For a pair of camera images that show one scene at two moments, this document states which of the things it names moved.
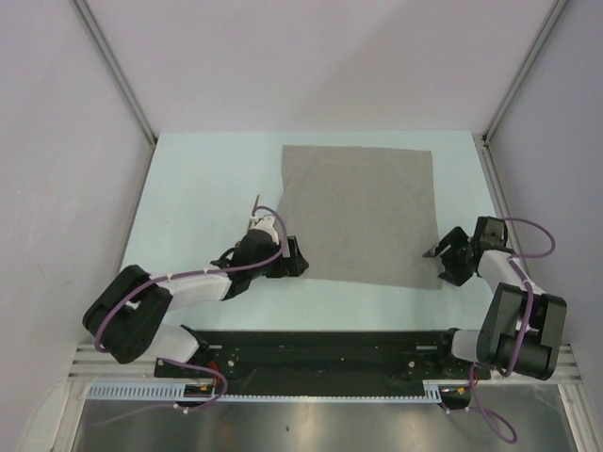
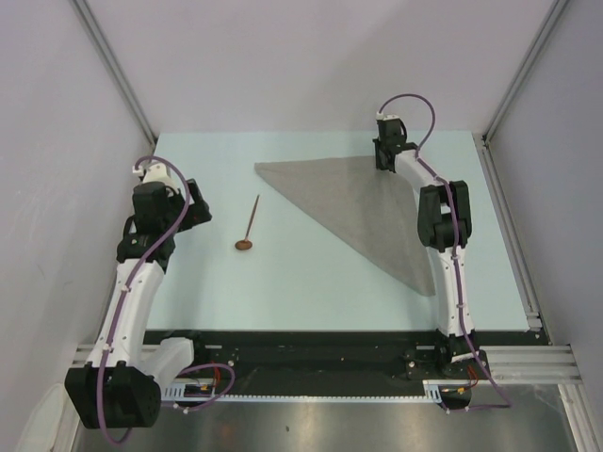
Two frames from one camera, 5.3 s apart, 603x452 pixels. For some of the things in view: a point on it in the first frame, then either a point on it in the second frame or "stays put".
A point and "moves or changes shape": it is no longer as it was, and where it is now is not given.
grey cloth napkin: x=362 y=214 moves or changes shape
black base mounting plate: x=330 y=363 stays put
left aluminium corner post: x=90 y=20 stays put
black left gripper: x=292 y=266 → x=197 y=213
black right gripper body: x=464 y=251 → x=379 y=146
